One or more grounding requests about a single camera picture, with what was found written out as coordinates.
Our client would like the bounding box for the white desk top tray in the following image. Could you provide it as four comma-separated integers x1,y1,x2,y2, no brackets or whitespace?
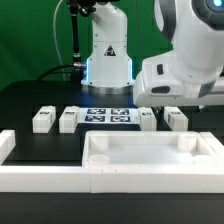
82,131,224,167

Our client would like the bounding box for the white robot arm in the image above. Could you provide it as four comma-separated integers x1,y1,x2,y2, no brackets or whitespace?
82,0,224,107

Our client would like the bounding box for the fiducial marker sheet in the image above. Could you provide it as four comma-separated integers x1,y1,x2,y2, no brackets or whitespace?
78,108,139,124

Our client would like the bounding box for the black cable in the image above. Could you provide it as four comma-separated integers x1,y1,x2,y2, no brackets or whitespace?
35,64,83,83

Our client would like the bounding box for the white cable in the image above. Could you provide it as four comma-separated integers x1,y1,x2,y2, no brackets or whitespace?
52,0,67,82

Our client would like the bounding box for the white U-shaped fence wall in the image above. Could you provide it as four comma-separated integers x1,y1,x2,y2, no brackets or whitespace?
0,130,224,193

